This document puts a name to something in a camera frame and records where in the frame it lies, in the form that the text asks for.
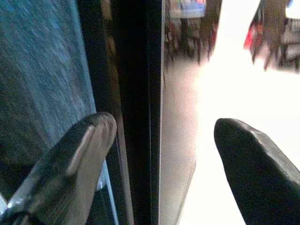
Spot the dark glossy fridge door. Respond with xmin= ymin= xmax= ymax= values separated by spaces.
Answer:
xmin=77 ymin=0 xmax=165 ymax=225

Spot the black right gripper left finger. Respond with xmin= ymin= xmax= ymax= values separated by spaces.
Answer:
xmin=0 ymin=112 xmax=118 ymax=225

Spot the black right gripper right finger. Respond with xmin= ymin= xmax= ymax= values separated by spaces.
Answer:
xmin=213 ymin=118 xmax=300 ymax=225

